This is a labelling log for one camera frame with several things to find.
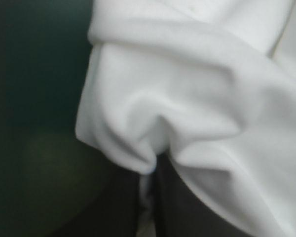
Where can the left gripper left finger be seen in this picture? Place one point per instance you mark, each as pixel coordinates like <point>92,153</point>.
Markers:
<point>108,205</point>

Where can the white T-shirt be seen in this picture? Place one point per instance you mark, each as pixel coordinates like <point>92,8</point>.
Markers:
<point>187,86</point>

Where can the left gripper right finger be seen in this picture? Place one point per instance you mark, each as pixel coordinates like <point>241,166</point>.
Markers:
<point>187,212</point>

